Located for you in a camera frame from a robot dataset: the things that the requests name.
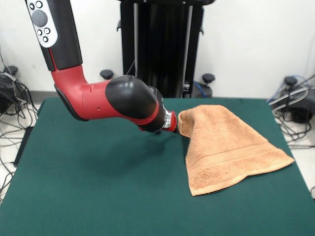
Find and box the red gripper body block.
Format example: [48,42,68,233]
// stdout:
[138,111,178,133]

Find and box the tan terry towel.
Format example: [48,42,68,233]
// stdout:
[177,105,295,197]

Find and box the dark green table cloth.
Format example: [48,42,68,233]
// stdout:
[0,97,315,236]

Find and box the grey stand base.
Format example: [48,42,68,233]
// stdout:
[283,75,315,123]
[0,65,20,114]

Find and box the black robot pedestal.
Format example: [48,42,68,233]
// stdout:
[99,0,216,99]

